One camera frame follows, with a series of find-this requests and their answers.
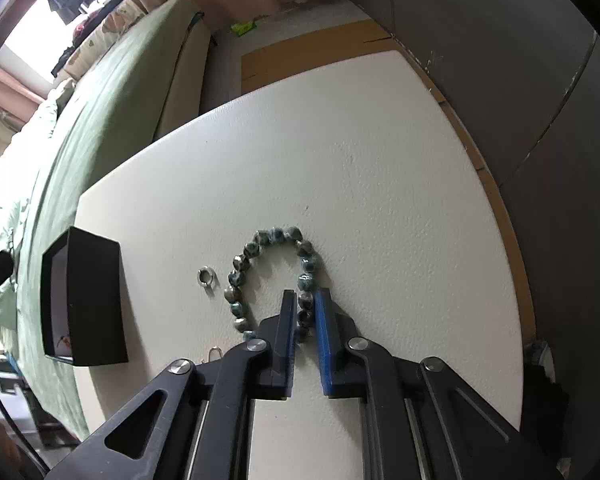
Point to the green packet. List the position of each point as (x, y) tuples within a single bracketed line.
[(243, 27)]

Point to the floral pillow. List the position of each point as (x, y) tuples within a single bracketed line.
[(105, 25)]

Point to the green bed blanket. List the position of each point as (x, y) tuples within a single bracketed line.
[(90, 125)]

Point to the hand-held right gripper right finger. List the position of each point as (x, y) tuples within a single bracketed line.
[(324, 340)]

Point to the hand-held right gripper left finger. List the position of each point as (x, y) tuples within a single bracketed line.
[(285, 320)]

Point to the flat brown cardboard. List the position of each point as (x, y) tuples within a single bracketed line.
[(300, 55)]

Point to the black square gift box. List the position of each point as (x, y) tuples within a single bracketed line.
[(97, 300)]

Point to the grey wardrobe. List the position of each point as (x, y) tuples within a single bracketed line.
[(505, 60)]

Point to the clothes on windowsill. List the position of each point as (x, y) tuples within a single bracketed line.
[(82, 35)]

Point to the pale green quilt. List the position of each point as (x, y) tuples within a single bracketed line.
[(10, 200)]

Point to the small silver hook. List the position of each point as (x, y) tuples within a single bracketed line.
[(215, 351)]

